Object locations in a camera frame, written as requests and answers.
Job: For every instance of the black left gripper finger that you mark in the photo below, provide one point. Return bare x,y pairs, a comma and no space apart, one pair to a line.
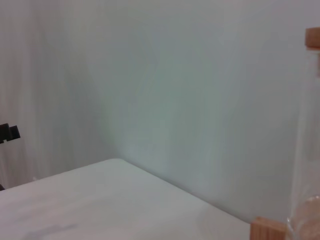
6,132

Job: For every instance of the wooden dispenser stand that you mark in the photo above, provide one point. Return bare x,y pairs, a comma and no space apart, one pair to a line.
267,230

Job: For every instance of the glass water dispenser jar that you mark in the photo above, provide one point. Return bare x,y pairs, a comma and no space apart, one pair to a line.
310,150

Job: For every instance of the wooden jar lid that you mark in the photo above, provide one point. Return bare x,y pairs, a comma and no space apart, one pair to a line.
313,37

